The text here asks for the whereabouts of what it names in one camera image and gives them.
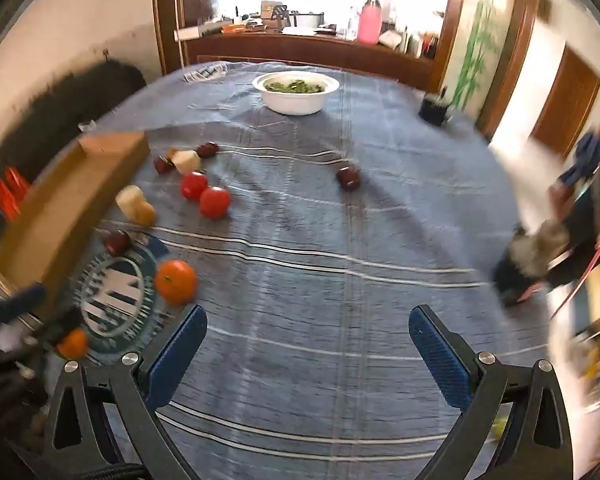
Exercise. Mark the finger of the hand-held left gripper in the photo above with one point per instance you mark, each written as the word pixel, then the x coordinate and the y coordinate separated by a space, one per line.
pixel 62 321
pixel 20 302

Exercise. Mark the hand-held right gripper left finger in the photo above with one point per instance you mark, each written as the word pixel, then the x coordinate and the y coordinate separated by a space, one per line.
pixel 176 360

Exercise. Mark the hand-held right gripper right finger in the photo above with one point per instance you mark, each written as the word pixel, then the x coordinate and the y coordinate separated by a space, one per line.
pixel 440 360

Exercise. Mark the small orange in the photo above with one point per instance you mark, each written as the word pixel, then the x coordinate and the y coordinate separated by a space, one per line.
pixel 73 344

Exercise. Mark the large orange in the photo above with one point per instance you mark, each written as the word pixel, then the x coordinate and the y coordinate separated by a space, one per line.
pixel 176 281

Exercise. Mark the brown cardboard box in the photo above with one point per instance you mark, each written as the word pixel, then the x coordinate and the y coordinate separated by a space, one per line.
pixel 65 210

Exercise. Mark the red tomato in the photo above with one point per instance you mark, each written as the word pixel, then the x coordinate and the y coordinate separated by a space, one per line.
pixel 194 185
pixel 214 202

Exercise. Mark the dark red date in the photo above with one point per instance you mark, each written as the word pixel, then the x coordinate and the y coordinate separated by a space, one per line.
pixel 348 177
pixel 162 164
pixel 116 242
pixel 207 150

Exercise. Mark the red plastic bag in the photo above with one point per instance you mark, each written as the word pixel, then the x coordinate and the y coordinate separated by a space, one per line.
pixel 10 195

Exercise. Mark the dark jacket with fur trim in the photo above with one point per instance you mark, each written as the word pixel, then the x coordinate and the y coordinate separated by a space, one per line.
pixel 555 252

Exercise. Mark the blue plaid tablecloth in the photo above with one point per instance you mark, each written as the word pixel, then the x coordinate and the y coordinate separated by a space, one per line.
pixel 305 240

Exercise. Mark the black sofa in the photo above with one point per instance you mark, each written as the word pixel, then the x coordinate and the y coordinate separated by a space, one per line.
pixel 75 105

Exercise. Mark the black cup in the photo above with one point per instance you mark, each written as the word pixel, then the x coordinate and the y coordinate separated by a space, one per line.
pixel 434 109

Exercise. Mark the blue cloth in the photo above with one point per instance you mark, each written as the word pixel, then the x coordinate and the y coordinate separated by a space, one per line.
pixel 586 154

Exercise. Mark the brown wooden door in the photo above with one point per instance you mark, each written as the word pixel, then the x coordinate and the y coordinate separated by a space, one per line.
pixel 566 105

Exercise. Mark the white bowl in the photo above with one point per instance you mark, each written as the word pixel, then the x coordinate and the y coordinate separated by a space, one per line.
pixel 296 97

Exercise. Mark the green leafy vegetables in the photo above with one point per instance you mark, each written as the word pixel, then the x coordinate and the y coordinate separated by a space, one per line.
pixel 294 86

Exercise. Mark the long white box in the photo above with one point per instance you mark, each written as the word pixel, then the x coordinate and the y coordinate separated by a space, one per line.
pixel 192 33

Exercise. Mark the wooden window counter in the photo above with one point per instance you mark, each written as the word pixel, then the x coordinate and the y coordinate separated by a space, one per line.
pixel 320 52

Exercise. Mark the pink water bottle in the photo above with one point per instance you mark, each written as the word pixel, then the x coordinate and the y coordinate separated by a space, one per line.
pixel 369 21

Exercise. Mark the black stand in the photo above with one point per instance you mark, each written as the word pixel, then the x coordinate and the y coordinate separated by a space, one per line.
pixel 280 16

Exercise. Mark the metal pot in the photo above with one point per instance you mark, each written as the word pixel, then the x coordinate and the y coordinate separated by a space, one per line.
pixel 307 19

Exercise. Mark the bamboo wall decal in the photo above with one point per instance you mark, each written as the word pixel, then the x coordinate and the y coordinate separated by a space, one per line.
pixel 475 45

